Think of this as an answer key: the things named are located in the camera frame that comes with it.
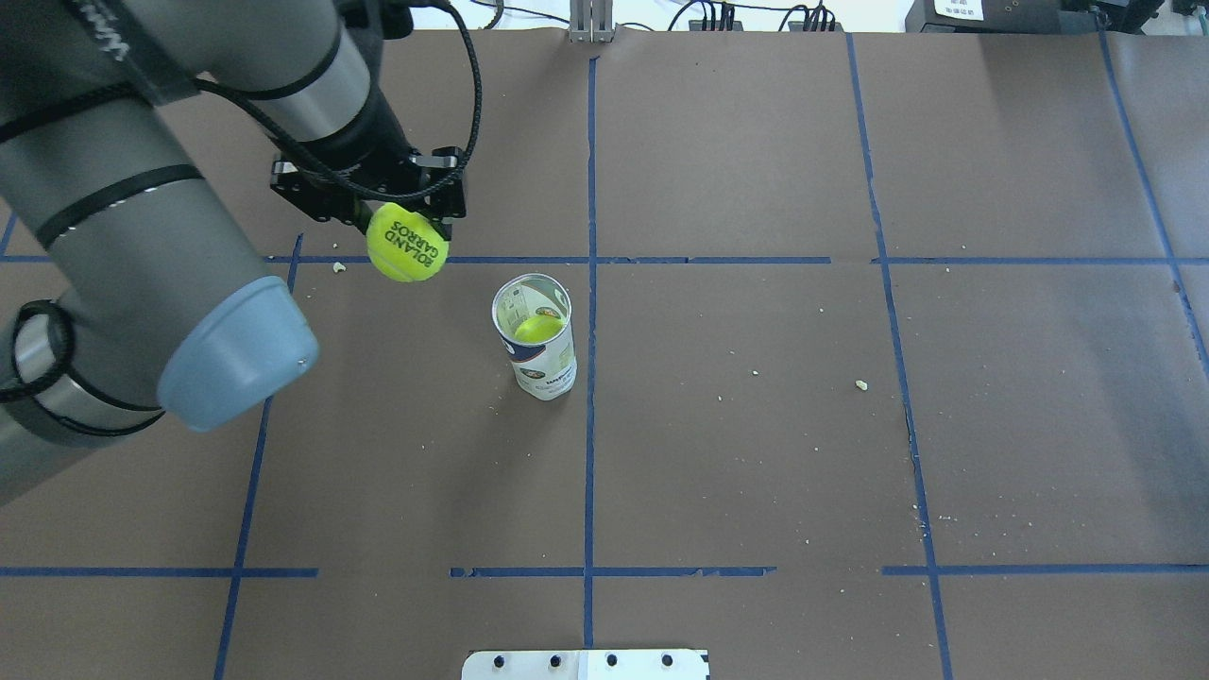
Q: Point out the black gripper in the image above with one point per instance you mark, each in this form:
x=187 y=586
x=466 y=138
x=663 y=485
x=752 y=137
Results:
x=370 y=134

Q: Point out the yellow tennis ball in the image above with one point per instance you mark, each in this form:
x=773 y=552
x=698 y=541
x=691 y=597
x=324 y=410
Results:
x=404 y=246

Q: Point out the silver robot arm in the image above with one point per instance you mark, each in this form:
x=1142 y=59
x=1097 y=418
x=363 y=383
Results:
x=170 y=309

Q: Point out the clear tennis ball can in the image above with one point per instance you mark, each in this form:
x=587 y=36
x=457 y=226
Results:
x=543 y=371

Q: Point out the tennis ball inside can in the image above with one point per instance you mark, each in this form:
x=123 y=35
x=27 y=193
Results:
x=538 y=329

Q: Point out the black computer box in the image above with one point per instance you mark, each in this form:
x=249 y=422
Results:
x=1029 y=17

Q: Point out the aluminium frame post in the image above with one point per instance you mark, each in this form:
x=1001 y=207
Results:
x=592 y=21

